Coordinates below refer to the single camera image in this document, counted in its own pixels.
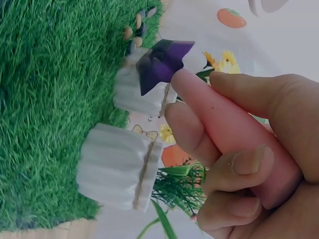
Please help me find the person's right hand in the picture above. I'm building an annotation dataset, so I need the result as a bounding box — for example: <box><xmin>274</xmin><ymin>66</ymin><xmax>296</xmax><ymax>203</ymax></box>
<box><xmin>164</xmin><ymin>71</ymin><xmax>319</xmax><ymax>239</ymax></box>

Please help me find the pink cone-shaped stick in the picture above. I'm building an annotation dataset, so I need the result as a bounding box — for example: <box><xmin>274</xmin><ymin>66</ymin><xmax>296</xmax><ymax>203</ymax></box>
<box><xmin>171</xmin><ymin>69</ymin><xmax>304</xmax><ymax>210</ymax></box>

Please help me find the green artificial leafy plant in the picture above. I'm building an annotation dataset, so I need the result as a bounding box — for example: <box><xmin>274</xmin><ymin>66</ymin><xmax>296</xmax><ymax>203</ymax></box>
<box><xmin>137</xmin><ymin>161</ymin><xmax>209</xmax><ymax>239</ymax></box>

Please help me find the small white ribbed pot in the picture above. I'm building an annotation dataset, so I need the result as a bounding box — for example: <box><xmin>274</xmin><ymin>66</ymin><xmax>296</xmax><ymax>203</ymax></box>
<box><xmin>113</xmin><ymin>53</ymin><xmax>179</xmax><ymax>117</ymax></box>

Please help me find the purple star-shaped piece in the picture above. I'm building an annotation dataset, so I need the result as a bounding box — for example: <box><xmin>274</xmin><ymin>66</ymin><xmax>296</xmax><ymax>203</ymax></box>
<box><xmin>136</xmin><ymin>39</ymin><xmax>196</xmax><ymax>97</ymax></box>

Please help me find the large white ribbed pot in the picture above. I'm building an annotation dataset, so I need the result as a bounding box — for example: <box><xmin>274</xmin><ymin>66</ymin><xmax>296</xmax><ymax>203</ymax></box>
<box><xmin>76</xmin><ymin>122</ymin><xmax>164</xmax><ymax>212</ymax></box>

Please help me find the pile of tan and black pebbles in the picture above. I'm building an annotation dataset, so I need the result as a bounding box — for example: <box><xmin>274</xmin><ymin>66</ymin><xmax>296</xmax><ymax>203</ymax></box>
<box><xmin>123</xmin><ymin>6</ymin><xmax>158</xmax><ymax>57</ymax></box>

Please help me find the green artificial grass mat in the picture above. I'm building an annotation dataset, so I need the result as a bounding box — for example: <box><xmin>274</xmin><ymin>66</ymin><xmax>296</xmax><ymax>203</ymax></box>
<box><xmin>0</xmin><ymin>0</ymin><xmax>165</xmax><ymax>231</ymax></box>

